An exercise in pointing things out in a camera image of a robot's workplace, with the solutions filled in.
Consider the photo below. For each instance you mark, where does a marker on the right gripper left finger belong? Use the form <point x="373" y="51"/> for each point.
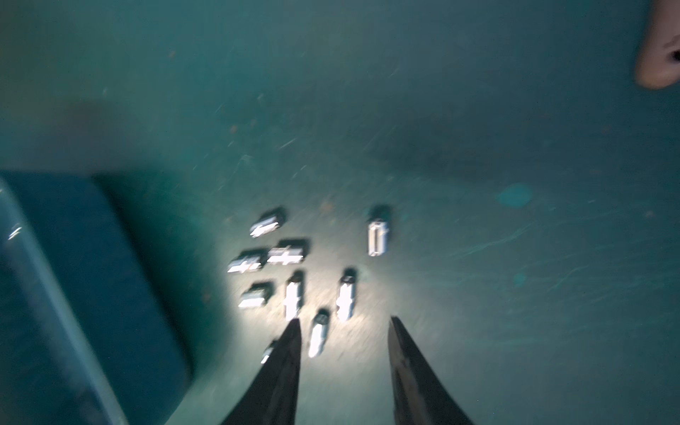
<point x="272" y="396"/>

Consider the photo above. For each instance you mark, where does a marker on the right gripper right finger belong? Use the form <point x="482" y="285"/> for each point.
<point x="419" y="396"/>

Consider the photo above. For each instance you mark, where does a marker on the chrome socket front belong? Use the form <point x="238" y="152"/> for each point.
<point x="267" y="353"/>

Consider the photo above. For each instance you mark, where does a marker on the chrome socket back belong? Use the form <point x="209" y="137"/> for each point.
<point x="265" y="225"/>

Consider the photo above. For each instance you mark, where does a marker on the chrome socket lone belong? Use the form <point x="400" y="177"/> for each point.
<point x="378" y="231"/>

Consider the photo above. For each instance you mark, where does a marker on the long chrome socket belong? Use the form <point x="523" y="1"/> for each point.
<point x="318" y="338"/>

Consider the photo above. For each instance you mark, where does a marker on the short chrome socket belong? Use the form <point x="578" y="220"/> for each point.
<point x="253" y="299"/>

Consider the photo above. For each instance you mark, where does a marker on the translucent blue storage box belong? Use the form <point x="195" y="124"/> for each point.
<point x="84" y="339"/>

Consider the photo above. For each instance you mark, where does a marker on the brown slotted scoop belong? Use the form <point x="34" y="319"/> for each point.
<point x="657" y="65"/>

